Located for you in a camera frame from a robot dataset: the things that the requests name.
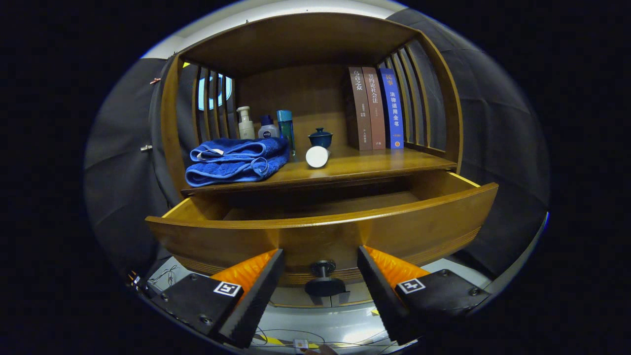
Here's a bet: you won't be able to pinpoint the white lotion bottle blue cap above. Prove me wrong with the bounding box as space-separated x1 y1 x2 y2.
258 115 279 140

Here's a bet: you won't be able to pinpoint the tangled thin cables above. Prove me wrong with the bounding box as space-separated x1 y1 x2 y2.
147 265 395 351

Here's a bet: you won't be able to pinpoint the teal clear bottle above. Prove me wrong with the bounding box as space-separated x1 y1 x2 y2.
277 110 296 157

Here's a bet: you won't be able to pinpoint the reddish brown book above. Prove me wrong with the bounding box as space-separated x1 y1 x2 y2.
362 67 386 150

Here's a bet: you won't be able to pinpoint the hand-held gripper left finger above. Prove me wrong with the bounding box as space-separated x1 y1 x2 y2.
148 249 285 349

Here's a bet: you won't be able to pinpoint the white and green tube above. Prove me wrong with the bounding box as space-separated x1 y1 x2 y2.
305 145 331 169

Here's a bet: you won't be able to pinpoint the blue book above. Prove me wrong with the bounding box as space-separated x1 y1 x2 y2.
379 68 405 149

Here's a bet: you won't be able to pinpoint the white pump bottle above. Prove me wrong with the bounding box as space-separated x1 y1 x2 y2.
237 106 256 140

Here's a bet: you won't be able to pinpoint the wooden countertop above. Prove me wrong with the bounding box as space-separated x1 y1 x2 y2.
181 145 458 194

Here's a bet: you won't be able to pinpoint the folded blue towel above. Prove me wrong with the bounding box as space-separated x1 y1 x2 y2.
185 137 290 188

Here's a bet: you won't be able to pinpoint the wooden drawer with black knob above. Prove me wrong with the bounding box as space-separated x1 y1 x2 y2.
145 170 499 307

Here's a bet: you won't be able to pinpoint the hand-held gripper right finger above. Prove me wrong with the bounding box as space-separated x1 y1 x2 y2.
357 246 492 346

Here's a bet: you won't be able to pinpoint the dark blue lidded teacup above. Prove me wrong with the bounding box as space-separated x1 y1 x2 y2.
308 128 333 149

